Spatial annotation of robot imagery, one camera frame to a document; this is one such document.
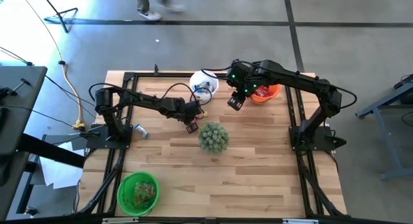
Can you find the green succulent in grey pot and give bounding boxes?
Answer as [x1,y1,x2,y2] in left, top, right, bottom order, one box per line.
[197,121,230,155]

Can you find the black clamp tool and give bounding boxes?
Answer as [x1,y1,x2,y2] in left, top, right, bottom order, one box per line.
[0,77,32,101]

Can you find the dark grey desk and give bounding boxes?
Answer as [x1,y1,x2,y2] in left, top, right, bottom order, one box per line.
[0,66,85,224]

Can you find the white paper sheets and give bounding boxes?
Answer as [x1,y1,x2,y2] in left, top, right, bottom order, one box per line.
[38,141,86,190]

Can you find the black tripod stand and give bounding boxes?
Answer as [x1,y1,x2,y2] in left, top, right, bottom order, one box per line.
[39,0,79,34]

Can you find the silver metal bracket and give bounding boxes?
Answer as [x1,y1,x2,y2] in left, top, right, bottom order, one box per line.
[282,218,319,224]
[101,217,139,224]

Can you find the green plastic bucket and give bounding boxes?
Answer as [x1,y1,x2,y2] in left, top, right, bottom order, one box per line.
[116,171,160,218]

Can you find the thin black floor cable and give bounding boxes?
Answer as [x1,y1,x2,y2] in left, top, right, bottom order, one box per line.
[44,74,97,120]
[0,103,75,127]

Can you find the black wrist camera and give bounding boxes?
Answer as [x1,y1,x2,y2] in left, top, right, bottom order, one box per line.
[186,100,204,118]
[225,61,256,81]

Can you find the yellow extension cable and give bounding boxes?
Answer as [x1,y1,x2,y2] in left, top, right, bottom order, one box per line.
[18,0,88,131]

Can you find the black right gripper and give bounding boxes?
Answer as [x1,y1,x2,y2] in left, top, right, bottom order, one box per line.
[227,77,259,111]

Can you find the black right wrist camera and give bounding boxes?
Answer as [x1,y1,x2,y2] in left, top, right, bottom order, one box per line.
[225,61,256,81]

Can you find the blue grey table frame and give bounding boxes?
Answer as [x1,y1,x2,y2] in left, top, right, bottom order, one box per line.
[356,74,413,181]

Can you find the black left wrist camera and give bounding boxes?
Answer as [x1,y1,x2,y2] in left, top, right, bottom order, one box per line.
[186,100,204,118]

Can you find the orange plastic pumpkin bucket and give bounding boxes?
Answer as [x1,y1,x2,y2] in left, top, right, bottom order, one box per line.
[250,83,281,105]

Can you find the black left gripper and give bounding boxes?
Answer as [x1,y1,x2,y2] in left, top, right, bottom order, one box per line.
[166,97,199,134]

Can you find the white plastic bucket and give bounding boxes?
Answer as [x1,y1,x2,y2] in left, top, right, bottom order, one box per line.
[188,70,220,103]

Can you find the person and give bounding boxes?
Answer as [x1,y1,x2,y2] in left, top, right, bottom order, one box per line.
[134,0,186,21]

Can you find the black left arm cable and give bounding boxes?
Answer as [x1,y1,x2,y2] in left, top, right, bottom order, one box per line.
[88,82,214,105]

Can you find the thin black rod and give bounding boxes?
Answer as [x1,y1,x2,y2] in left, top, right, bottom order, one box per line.
[0,46,35,66]

